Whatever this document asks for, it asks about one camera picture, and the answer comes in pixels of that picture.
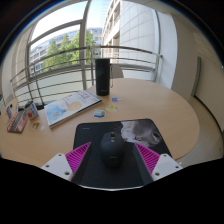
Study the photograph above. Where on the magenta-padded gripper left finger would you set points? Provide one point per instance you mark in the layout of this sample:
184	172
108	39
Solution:
60	165

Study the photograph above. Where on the light blue magazine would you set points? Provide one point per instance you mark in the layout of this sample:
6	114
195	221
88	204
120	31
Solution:
71	107

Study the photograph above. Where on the blue and white card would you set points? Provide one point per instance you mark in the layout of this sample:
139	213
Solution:
99	114

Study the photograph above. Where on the red magazine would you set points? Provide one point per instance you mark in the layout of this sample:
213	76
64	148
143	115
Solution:
17	121

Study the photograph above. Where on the small white sticker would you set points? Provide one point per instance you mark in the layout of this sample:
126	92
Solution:
42	127

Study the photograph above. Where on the round yellow sticker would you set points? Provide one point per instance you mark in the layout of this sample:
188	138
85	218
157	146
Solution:
112	108

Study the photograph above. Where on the white chair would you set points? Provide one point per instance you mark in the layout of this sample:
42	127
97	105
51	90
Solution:
117	71

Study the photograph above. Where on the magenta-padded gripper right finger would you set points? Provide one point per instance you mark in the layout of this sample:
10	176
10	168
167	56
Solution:
163	165

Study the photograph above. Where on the metal balcony railing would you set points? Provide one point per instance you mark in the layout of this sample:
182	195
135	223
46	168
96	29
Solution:
92	71

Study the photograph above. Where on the small tan sticker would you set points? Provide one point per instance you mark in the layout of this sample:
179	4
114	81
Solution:
35	125

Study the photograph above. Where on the black printed mouse pad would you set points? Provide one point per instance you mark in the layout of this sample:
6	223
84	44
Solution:
90	133

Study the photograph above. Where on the black tumbler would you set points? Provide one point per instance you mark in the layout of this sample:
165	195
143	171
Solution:
102	76

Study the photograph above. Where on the black computer mouse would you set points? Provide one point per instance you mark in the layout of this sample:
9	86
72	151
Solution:
112	150

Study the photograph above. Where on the blue square sticker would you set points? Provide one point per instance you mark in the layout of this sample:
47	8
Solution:
116	99

